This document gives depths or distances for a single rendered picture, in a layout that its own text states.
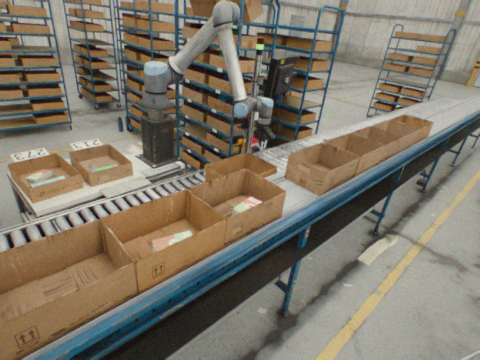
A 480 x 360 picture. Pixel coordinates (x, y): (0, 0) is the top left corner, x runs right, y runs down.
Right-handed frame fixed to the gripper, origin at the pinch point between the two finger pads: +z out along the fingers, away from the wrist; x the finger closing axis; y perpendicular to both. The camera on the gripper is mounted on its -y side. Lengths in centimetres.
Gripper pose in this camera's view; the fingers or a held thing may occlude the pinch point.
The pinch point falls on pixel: (262, 150)
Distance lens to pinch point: 215.7
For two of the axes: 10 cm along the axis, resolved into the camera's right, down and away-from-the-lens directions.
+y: -6.9, -4.0, 5.9
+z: -0.9, 8.7, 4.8
